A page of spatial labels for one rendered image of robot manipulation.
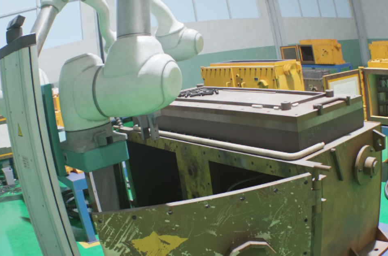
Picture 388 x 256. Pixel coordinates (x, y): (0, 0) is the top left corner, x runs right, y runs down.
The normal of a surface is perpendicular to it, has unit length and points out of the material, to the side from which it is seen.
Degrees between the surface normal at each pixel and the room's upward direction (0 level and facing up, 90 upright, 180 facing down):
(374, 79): 90
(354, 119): 90
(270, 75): 90
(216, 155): 90
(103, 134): 7
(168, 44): 104
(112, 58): 75
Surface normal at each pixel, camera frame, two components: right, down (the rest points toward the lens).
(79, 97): -0.37, 0.24
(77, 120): -0.10, 0.30
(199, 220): 0.11, 0.17
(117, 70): -0.46, 0.00
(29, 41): 0.65, 0.04
